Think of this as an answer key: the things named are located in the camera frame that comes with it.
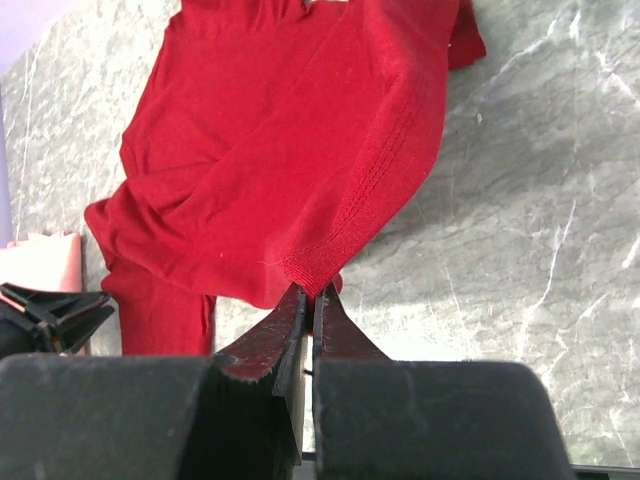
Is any folded pink t shirt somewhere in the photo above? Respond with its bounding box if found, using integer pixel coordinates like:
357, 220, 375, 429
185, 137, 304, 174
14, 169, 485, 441
1, 233, 83, 292

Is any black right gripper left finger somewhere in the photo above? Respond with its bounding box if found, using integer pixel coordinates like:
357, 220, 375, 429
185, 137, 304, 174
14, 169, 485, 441
1, 286, 307, 479

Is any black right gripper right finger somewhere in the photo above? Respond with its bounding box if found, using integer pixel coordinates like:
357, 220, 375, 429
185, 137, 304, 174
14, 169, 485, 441
312, 286, 574, 479

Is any red t shirt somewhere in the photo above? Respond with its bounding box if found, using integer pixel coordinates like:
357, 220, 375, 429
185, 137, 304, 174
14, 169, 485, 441
85, 1, 486, 355

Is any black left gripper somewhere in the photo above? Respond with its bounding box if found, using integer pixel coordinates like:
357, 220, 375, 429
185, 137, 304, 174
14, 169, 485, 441
1, 283, 114, 356

